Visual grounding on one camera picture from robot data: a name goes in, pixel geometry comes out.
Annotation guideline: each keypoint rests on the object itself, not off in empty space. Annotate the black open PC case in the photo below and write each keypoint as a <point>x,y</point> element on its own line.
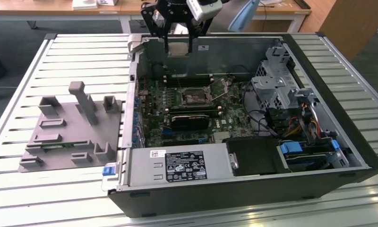
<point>208,201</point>

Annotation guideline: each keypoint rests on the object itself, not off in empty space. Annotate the black graphics card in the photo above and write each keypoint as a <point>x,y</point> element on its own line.
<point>190,122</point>

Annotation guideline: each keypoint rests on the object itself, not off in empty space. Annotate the grey power supply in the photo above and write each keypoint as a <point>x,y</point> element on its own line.
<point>146,168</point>

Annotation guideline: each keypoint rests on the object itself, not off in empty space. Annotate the blue case latch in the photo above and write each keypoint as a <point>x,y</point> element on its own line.
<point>110,171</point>

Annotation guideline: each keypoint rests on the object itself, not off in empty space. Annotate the green motherboard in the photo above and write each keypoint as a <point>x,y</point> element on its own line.
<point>234,118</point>

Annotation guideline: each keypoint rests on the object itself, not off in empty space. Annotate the white box with blue label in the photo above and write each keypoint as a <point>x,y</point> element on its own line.
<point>109,2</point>

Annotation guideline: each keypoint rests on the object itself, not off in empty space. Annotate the wooden cabinet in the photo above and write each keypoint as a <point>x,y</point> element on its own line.
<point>359,23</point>

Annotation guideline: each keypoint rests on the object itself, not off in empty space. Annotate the black plastic shroud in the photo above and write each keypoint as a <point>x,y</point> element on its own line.
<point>255,153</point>

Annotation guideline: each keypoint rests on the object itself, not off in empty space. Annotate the silver square CPU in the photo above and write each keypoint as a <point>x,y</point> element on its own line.
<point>179,50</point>

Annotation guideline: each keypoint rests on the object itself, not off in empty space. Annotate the wooden desk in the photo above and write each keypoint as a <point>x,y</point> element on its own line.
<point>51,11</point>

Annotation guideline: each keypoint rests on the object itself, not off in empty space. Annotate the blue disk carrier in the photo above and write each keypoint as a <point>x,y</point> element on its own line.
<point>290,149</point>

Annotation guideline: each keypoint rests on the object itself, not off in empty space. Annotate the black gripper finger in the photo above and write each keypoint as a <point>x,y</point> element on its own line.
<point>167,43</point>
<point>191,43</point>

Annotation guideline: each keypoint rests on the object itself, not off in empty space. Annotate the green RAM stick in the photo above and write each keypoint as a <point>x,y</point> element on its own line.
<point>55,146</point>

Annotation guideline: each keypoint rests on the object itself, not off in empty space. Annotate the CPU socket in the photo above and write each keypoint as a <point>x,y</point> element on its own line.
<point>198,95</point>

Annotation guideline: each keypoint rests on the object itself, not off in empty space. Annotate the silver metal disk bay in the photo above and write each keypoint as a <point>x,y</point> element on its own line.
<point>268,87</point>

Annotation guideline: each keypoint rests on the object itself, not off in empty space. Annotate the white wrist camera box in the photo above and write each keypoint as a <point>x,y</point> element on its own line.
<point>206,10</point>

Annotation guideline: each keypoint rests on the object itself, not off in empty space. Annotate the black RAM slot bank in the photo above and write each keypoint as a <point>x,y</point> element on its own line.
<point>190,80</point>
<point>194,111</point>

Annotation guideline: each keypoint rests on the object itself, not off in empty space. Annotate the grey plastic parts rack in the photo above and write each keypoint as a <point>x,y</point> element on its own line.
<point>70,132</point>

